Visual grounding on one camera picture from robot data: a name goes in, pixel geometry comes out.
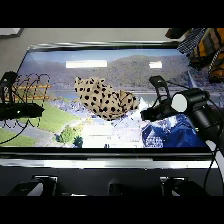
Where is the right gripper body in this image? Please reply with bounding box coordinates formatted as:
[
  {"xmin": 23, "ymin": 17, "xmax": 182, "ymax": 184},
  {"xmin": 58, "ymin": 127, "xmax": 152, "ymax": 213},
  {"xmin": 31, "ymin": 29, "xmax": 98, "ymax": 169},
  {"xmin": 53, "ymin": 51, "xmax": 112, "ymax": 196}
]
[{"xmin": 139, "ymin": 103, "xmax": 174, "ymax": 122}]

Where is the cream black-spotted garment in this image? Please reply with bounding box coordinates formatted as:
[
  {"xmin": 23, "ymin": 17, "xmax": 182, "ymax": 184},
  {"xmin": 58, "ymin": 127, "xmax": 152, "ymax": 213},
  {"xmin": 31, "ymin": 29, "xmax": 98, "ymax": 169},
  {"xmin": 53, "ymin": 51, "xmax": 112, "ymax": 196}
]
[{"xmin": 73, "ymin": 76, "xmax": 141, "ymax": 122}]

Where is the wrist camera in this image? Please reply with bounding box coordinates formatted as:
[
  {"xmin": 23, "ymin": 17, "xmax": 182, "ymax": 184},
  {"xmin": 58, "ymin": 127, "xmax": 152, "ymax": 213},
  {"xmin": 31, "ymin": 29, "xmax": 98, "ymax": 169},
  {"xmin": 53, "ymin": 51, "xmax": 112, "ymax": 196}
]
[
  {"xmin": 148, "ymin": 75, "xmax": 172, "ymax": 105},
  {"xmin": 0, "ymin": 71, "xmax": 18, "ymax": 103}
]

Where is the dark checked shirt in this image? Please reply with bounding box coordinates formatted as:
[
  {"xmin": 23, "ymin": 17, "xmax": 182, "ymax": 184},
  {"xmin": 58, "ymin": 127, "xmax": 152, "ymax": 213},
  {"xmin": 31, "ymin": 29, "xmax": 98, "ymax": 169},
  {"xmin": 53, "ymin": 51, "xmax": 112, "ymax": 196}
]
[{"xmin": 176, "ymin": 27, "xmax": 208, "ymax": 57}]

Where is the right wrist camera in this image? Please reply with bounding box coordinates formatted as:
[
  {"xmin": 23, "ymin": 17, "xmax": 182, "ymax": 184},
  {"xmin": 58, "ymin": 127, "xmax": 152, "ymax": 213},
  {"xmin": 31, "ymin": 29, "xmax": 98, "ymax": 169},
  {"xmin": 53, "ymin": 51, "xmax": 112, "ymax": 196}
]
[{"xmin": 148, "ymin": 75, "xmax": 172, "ymax": 105}]

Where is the orange black striped garment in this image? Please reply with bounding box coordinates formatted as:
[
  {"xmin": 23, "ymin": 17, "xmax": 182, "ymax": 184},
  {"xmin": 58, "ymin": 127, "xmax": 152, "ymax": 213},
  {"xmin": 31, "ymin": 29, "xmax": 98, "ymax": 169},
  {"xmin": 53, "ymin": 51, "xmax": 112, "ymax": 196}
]
[{"xmin": 187, "ymin": 27, "xmax": 224, "ymax": 85}]

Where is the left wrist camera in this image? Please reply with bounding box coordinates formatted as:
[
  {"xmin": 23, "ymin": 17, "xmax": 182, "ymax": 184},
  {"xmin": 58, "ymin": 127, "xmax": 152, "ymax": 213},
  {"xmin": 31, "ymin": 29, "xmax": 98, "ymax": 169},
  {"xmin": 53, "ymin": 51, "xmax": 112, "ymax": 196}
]
[{"xmin": 0, "ymin": 71, "xmax": 18, "ymax": 103}]

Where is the brown garment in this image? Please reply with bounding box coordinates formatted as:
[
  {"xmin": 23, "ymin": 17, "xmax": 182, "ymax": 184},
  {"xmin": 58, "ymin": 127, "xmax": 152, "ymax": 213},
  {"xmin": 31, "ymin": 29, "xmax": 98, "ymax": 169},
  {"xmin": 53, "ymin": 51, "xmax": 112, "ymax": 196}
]
[{"xmin": 165, "ymin": 27, "xmax": 192, "ymax": 40}]

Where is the silver frame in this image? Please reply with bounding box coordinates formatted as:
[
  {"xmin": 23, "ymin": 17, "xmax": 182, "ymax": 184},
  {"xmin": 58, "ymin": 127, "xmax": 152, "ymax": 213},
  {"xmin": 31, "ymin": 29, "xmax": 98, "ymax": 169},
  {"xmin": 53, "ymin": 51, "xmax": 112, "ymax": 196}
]
[{"xmin": 0, "ymin": 157, "xmax": 224, "ymax": 197}]

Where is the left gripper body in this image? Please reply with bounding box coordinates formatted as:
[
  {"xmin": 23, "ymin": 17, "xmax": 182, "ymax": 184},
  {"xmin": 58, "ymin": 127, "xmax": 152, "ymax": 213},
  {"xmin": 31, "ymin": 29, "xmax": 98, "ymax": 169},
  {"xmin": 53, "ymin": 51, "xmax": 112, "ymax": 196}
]
[{"xmin": 9, "ymin": 102, "xmax": 45, "ymax": 120}]

